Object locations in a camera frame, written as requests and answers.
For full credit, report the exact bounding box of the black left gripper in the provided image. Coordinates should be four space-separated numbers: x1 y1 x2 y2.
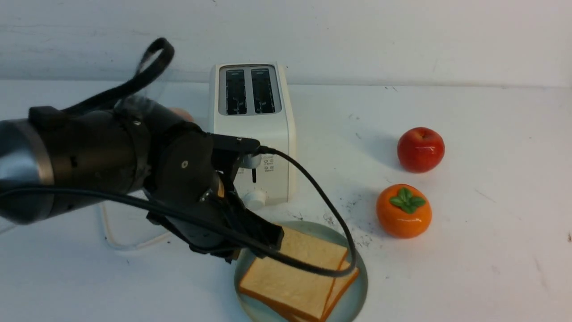
139 101 284 258

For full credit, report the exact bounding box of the toast slice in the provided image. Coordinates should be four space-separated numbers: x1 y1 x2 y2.
238 227 348 322
286 260 360 322

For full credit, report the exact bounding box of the light green plate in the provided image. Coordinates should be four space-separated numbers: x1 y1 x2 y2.
234 221 369 322

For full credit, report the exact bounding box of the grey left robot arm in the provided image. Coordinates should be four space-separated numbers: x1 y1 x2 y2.
1 101 284 262

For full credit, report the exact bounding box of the white two-slot toaster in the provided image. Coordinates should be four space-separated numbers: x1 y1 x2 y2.
207 63 297 211

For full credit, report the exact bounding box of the pink peach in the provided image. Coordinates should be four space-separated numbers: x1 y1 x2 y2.
170 108 195 123

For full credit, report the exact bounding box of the orange persimmon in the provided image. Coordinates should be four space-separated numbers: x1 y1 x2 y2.
376 184 432 239

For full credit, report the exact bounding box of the red apple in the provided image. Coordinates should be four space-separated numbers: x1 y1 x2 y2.
397 127 446 174

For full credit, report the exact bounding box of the white power cord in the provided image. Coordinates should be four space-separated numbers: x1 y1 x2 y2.
99 202 175 251

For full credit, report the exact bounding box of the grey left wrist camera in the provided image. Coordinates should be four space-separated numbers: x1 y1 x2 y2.
210 134 261 181

